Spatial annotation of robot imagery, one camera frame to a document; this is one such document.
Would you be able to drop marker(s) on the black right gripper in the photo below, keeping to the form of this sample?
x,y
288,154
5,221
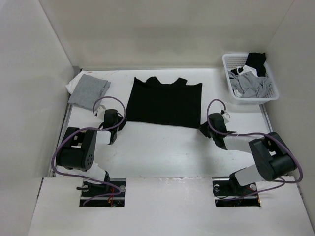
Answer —
x,y
203,129

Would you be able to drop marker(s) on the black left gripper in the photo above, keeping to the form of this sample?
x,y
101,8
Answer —
x,y
122,125

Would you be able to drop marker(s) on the black tank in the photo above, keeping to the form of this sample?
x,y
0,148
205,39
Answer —
x,y
257,61
175,104

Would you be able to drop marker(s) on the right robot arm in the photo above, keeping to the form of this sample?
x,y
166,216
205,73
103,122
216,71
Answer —
x,y
271,156

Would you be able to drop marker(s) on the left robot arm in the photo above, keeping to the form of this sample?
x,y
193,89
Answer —
x,y
76,157

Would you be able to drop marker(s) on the folded grey tank top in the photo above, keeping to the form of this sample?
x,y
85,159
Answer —
x,y
87,91

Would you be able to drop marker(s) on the folded white tank top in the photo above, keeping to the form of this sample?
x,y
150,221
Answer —
x,y
70,87

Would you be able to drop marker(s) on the grey tank top in basket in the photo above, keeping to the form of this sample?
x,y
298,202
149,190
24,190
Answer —
x,y
263,84

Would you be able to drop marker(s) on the white tank top in basket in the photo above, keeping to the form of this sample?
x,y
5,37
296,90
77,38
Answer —
x,y
242,81

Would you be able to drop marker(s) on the black tank top in basket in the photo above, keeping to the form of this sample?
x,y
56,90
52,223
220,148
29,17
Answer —
x,y
257,61

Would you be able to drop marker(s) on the white plastic laundry basket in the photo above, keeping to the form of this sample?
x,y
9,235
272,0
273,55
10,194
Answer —
x,y
233,61

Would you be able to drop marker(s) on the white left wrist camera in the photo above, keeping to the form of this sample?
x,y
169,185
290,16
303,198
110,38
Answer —
x,y
100,111

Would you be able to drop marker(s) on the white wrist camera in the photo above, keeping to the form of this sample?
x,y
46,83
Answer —
x,y
100,111
226,116

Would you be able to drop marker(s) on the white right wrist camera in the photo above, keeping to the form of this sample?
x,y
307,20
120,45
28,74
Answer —
x,y
226,116

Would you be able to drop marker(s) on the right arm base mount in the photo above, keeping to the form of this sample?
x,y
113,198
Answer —
x,y
228,193

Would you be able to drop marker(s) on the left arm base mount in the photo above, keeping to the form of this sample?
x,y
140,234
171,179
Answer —
x,y
97,195

